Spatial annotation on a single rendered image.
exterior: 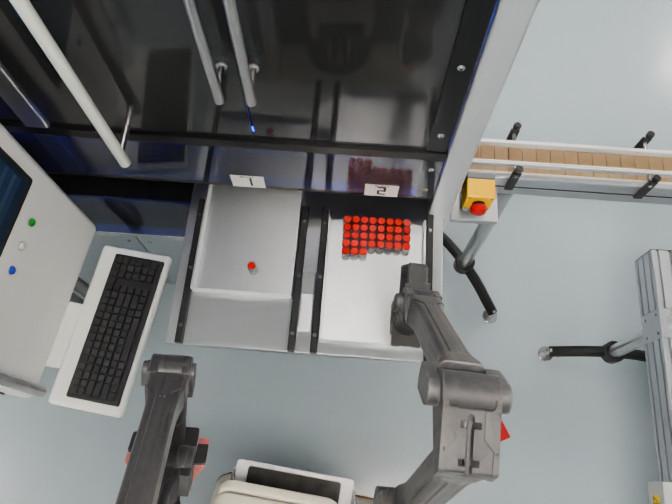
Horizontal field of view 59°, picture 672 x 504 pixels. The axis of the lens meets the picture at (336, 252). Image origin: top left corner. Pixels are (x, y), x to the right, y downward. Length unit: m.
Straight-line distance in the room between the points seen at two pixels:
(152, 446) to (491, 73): 0.83
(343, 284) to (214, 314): 0.34
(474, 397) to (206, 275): 0.98
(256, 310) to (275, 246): 0.18
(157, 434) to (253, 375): 1.51
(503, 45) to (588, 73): 2.17
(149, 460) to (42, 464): 1.72
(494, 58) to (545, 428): 1.69
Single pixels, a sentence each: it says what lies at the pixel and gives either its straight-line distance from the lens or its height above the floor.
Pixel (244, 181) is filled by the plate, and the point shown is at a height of 1.02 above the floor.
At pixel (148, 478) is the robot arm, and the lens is 0.88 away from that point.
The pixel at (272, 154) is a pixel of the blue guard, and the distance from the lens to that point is 1.41.
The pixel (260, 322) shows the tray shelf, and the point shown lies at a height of 0.88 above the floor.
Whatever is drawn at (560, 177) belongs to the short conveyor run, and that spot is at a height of 0.93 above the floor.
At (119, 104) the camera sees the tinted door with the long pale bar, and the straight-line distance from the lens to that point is 1.38.
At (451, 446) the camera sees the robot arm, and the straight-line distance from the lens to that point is 0.77.
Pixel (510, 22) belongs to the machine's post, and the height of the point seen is 1.62.
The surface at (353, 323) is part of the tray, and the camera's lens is 1.54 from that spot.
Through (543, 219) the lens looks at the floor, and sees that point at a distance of 2.76.
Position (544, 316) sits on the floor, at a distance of 2.60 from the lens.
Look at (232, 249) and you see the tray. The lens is 1.62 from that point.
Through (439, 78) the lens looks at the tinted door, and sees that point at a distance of 1.16.
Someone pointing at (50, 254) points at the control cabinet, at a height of 0.99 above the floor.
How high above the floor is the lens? 2.37
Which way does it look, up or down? 69 degrees down
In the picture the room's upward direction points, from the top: straight up
